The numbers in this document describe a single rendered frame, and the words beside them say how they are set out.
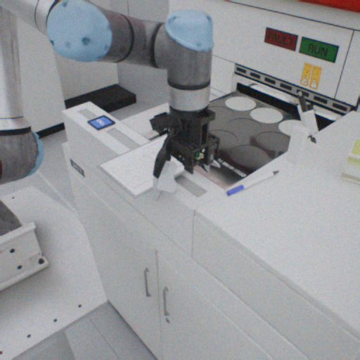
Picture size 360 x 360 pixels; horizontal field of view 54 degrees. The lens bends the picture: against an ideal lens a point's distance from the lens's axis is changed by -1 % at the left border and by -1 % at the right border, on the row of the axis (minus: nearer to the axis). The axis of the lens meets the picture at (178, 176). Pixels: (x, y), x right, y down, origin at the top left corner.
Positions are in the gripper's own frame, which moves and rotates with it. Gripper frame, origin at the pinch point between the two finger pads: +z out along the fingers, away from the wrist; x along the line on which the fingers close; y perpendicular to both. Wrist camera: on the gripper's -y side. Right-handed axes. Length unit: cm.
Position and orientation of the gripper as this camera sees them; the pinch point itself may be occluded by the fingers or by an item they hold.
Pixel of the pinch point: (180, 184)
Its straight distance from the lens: 78.3
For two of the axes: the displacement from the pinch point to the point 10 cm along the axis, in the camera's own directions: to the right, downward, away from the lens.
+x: 7.5, -4.0, 5.2
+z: 0.0, 7.9, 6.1
